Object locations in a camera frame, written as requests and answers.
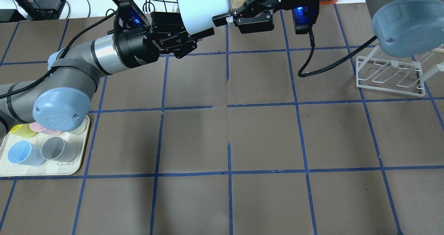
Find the pink plastic cup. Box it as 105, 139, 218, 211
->
29, 122, 63, 137

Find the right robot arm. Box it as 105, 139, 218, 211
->
212, 0, 444, 58

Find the yellow plastic cup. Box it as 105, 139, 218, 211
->
8, 123, 37, 138

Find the cream plastic tray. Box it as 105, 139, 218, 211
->
0, 115, 91, 177

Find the pale green plastic cup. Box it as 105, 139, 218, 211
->
68, 118, 87, 134

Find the light blue plastic cup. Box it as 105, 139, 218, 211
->
178, 0, 230, 35

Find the grey plastic cup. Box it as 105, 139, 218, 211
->
41, 137, 77, 162

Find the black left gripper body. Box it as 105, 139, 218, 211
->
114, 12, 190, 69

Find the white wire cup rack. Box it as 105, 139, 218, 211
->
356, 45, 443, 97

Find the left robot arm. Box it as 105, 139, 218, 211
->
1, 12, 214, 139

